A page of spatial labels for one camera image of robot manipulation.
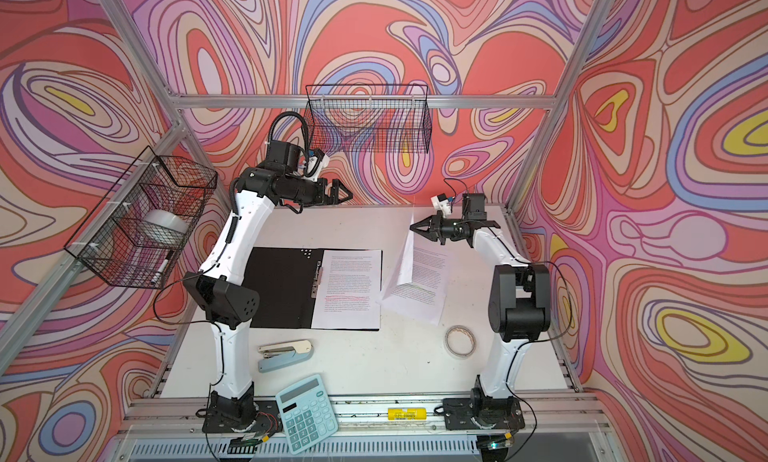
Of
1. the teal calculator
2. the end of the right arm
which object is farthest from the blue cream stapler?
the end of the right arm

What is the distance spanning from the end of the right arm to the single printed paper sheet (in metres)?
0.25

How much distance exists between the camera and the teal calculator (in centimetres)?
70

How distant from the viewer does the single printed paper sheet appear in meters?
0.92

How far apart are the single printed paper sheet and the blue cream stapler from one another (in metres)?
0.08

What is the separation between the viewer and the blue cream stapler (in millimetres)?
A: 814

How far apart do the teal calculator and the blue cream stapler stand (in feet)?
0.23

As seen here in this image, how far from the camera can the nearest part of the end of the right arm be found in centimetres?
73

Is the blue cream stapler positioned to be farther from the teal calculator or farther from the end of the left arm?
the end of the left arm
